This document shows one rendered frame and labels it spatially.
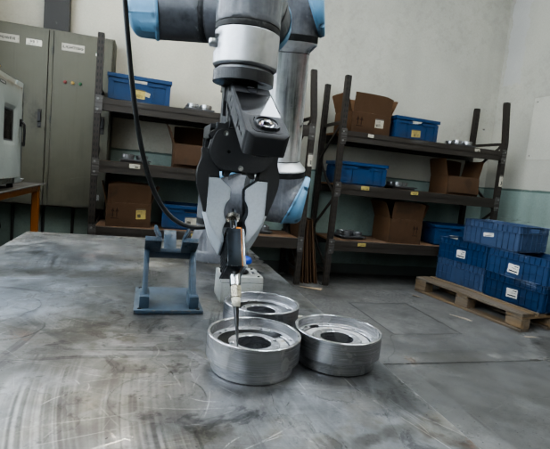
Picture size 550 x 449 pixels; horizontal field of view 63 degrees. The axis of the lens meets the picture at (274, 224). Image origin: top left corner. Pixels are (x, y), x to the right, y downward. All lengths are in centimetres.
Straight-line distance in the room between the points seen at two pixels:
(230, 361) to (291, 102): 66
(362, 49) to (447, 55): 104
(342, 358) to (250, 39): 36
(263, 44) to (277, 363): 34
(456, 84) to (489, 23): 80
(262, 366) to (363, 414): 11
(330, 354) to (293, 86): 64
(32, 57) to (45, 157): 83
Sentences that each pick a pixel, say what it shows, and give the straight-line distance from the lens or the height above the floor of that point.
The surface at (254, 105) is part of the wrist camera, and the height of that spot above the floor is 109.
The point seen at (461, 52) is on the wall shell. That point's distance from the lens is 584.
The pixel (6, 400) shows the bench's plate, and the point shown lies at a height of 80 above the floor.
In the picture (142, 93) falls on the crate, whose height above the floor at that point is 158.
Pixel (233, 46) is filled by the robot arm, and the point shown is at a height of 115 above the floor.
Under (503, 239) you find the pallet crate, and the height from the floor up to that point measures 66.
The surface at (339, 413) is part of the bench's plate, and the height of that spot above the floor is 80.
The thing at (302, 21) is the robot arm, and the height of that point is 133.
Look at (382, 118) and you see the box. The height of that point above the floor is 167.
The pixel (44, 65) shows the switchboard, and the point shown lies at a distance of 445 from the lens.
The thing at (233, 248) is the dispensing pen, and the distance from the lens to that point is 50.
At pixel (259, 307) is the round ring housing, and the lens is 66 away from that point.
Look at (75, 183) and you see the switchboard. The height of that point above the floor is 77.
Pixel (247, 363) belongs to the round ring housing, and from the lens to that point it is 47.
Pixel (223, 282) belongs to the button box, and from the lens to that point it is 74.
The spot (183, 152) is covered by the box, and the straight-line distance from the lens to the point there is 401.
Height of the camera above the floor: 102
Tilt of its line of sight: 6 degrees down
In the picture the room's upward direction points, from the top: 6 degrees clockwise
